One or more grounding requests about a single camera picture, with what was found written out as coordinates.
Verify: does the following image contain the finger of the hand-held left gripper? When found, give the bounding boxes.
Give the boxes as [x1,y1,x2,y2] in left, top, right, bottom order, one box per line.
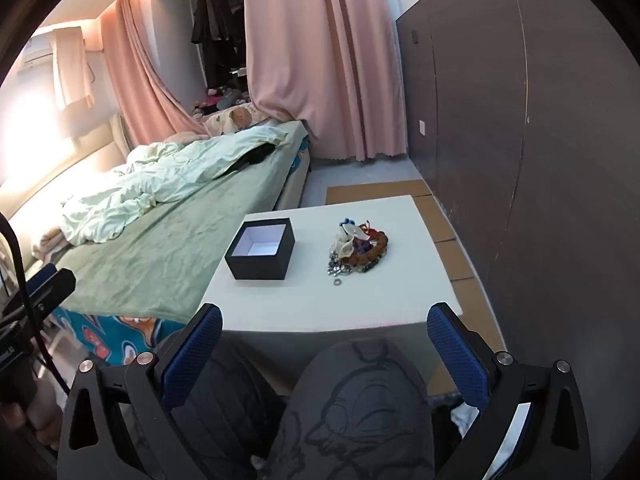
[20,263,77,322]

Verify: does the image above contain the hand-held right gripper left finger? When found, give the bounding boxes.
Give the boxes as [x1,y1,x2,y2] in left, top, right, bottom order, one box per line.
[56,303,224,480]

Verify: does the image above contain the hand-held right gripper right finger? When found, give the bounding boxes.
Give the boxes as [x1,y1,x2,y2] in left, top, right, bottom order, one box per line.
[426,302,594,480]

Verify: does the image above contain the black square gift box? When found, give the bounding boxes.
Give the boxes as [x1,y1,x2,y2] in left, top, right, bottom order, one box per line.
[224,218,296,281]

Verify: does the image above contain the brown large-bead bracelet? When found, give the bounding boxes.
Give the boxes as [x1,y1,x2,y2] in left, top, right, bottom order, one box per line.
[345,229,391,267]

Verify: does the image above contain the silver ball chain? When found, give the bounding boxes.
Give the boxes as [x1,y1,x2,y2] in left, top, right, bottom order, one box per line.
[326,255,361,277]

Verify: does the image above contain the person's left hand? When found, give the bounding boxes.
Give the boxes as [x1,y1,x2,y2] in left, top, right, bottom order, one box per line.
[27,375,65,445]

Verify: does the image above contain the beige folded cloth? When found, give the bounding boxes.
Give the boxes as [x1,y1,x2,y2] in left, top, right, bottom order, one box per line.
[31,227,67,262]

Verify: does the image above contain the flat cardboard sheet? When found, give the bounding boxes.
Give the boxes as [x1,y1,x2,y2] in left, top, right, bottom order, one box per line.
[325,179,434,206]
[412,194,507,391]

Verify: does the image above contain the teal cartoon-print blanket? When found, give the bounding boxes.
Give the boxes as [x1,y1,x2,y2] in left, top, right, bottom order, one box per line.
[50,307,187,377]

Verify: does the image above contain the green bed cover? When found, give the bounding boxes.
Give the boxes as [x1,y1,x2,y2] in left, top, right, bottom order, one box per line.
[0,120,312,322]

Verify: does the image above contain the white low table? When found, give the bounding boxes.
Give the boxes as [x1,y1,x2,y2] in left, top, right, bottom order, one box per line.
[202,195,463,396]

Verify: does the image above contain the person's grey printed pants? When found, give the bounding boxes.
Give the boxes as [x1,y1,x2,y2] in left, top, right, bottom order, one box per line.
[165,332,437,480]

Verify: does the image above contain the beige padded headboard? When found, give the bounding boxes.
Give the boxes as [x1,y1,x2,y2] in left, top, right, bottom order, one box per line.
[0,112,132,211]

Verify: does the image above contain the pale green duvet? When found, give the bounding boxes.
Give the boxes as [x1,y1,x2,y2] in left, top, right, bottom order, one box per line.
[60,125,291,246]

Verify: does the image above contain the pink blanket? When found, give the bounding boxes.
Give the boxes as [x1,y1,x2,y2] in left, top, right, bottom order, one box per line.
[159,130,211,149]

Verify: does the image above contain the black garment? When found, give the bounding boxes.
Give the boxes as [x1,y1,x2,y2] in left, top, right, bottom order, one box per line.
[234,142,279,171]

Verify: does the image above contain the hanging pale pink towel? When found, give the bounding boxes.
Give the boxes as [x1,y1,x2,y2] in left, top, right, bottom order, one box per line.
[52,25,96,111]

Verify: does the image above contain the narrow pink curtain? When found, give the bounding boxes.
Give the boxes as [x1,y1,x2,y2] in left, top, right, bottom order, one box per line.
[97,0,212,153]

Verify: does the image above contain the white air conditioner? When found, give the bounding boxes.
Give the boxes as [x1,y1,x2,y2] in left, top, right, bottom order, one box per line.
[20,25,103,73]

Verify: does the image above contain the printed cream pillow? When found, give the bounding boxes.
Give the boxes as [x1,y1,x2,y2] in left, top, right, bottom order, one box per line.
[200,102,272,136]

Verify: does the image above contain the pile of plush toys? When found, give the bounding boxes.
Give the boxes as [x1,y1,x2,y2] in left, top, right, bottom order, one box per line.
[192,85,251,116]

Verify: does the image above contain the hanging dark clothes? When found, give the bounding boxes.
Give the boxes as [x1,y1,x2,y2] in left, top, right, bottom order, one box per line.
[190,0,237,81]

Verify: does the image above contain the wide pink curtain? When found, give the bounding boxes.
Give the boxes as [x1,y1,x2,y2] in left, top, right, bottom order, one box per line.
[242,0,409,162]

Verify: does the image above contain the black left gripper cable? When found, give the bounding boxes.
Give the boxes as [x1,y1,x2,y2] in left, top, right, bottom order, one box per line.
[0,212,71,396]

